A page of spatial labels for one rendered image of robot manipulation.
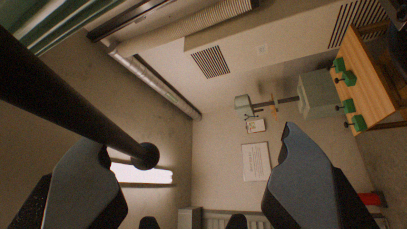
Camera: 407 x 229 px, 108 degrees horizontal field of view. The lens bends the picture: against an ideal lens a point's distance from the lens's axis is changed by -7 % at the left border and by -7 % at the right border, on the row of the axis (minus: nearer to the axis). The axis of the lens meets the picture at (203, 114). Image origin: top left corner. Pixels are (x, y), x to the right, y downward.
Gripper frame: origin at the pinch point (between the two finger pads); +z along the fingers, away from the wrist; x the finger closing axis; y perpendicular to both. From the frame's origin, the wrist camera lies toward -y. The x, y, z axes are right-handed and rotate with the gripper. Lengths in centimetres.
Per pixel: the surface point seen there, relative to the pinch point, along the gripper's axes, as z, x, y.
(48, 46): 6.5, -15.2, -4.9
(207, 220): 133, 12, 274
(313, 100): 152, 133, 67
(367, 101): 78, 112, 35
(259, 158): 185, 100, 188
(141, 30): 173, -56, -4
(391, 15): 10.4, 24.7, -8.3
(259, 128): 223, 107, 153
